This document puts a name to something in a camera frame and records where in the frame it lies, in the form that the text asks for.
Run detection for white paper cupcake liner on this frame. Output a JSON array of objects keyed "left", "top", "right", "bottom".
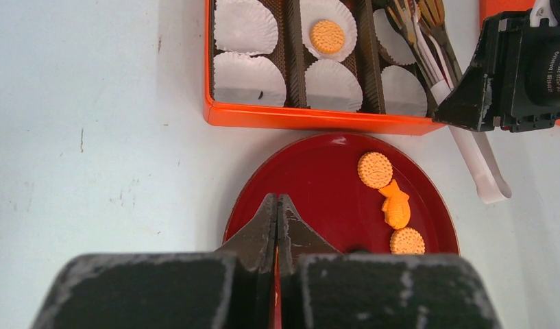
[
  {"left": 373, "top": 9, "right": 416, "bottom": 66},
  {"left": 214, "top": 0, "right": 279, "bottom": 56},
  {"left": 381, "top": 66, "right": 428, "bottom": 117},
  {"left": 304, "top": 59, "right": 363, "bottom": 112},
  {"left": 213, "top": 52, "right": 287, "bottom": 107},
  {"left": 300, "top": 0, "right": 358, "bottom": 62}
]

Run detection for orange cookie box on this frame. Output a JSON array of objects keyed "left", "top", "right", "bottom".
[{"left": 203, "top": 1, "right": 439, "bottom": 135}]

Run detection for orange fish shaped cookie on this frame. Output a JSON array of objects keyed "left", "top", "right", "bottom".
[{"left": 378, "top": 179, "right": 411, "bottom": 230}]

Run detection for round tan cookie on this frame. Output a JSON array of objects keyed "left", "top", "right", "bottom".
[
  {"left": 357, "top": 151, "right": 393, "bottom": 189},
  {"left": 310, "top": 20, "right": 345, "bottom": 54},
  {"left": 389, "top": 227, "right": 426, "bottom": 254}
]

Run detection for dark red round plate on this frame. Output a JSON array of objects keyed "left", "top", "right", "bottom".
[{"left": 223, "top": 132, "right": 461, "bottom": 329}]

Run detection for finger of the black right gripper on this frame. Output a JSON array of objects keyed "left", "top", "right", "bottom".
[{"left": 278, "top": 195, "right": 502, "bottom": 328}]

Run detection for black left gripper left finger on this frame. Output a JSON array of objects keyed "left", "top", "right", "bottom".
[{"left": 32, "top": 194, "right": 278, "bottom": 328}]

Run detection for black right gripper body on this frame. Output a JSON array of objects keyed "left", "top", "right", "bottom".
[{"left": 477, "top": 0, "right": 560, "bottom": 134}]

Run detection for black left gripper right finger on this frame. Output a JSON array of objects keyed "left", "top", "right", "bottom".
[{"left": 433, "top": 66, "right": 495, "bottom": 132}]

